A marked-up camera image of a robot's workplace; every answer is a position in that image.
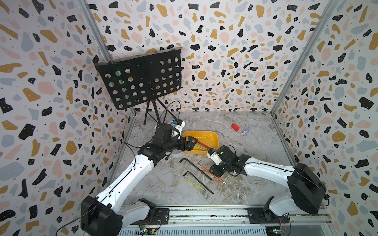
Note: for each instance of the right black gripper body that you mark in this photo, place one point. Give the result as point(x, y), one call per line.
point(222, 168)

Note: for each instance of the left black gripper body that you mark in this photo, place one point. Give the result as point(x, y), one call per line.
point(175, 144)

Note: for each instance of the red hex key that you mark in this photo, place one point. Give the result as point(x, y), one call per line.
point(203, 145)

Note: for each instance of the long black hex key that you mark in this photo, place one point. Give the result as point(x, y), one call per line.
point(193, 165)

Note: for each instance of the yellow plastic storage box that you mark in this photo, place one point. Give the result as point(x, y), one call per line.
point(207, 137)

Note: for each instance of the orange hex key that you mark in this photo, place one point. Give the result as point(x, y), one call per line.
point(219, 179)

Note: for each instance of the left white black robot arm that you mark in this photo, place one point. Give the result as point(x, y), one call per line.
point(102, 215)

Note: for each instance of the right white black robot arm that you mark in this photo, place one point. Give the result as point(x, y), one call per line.
point(304, 190)

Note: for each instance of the lime green hex key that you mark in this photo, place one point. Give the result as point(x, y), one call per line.
point(194, 184)

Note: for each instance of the small purple toy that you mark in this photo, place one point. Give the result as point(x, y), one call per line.
point(245, 132)

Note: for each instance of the red small block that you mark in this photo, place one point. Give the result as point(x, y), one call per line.
point(235, 127)

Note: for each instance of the black perforated music stand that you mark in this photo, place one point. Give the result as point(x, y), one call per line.
point(143, 79)

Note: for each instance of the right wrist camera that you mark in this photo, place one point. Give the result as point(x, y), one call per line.
point(214, 156)

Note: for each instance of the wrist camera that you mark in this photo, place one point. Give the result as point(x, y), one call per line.
point(165, 132)
point(214, 156)

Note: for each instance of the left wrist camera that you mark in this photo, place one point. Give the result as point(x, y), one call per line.
point(165, 132)

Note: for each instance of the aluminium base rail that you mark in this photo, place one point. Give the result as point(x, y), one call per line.
point(230, 220)

